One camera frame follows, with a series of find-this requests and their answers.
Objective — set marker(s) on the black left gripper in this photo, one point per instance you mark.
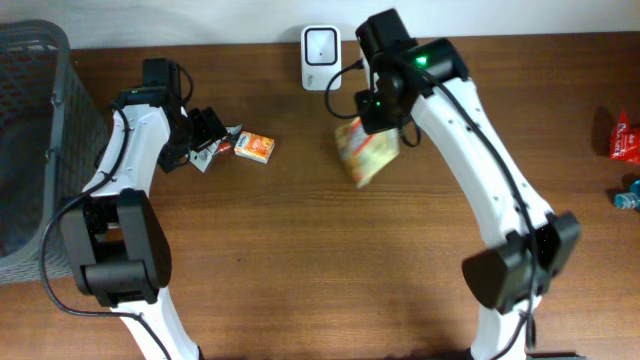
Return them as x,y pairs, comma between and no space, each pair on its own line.
207,124

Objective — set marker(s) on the red snack bag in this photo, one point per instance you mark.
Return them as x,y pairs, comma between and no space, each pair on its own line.
624,141

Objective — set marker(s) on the blue liquid bottle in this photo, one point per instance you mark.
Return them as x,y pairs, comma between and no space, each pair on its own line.
629,199

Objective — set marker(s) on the grey plastic mesh basket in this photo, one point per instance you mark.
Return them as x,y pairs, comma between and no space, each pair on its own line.
51,132

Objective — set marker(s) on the grey orange snack packet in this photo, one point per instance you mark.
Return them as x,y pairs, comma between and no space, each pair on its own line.
202,159

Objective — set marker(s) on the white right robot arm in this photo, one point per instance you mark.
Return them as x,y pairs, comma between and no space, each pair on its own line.
528,244

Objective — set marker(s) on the orange tissue pack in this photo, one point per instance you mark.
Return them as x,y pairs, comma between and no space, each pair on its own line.
254,147

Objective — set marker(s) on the yellow cookie snack bag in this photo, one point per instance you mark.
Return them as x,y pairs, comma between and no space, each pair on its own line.
364,155

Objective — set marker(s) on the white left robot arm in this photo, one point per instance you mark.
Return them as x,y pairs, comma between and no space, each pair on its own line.
115,244

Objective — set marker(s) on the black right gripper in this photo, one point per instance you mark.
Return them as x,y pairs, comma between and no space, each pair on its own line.
370,126

